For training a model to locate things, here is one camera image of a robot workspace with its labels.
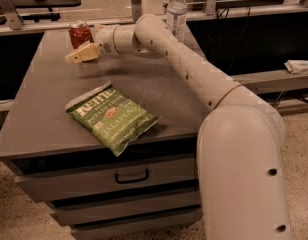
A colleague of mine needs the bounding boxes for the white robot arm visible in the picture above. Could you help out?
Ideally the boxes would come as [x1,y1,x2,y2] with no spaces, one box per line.
[65,14,293,240]

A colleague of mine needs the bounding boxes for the green jalapeno chips bag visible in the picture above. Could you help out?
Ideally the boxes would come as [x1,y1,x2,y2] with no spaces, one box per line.
[65,82,160,157]

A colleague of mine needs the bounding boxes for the white packet on ledge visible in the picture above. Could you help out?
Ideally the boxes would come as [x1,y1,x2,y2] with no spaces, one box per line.
[285,60,308,74]

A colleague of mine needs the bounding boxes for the black drawer handle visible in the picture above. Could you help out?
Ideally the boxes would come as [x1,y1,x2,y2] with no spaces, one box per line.
[114,169,149,185]

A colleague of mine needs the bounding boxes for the grey drawer cabinet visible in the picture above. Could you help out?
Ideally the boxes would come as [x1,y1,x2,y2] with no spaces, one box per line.
[0,30,207,240]

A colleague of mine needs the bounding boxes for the metal railing frame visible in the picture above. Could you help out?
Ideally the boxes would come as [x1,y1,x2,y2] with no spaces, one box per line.
[0,0,308,33]

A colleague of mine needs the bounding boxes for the clear plastic water bottle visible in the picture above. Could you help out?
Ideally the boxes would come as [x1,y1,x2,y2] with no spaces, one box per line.
[166,0,188,42]

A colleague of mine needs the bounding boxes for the red coke can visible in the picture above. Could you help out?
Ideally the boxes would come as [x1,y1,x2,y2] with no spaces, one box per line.
[68,21,93,49]

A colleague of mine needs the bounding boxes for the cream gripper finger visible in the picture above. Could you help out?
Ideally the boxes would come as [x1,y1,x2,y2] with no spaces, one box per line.
[65,53,81,64]

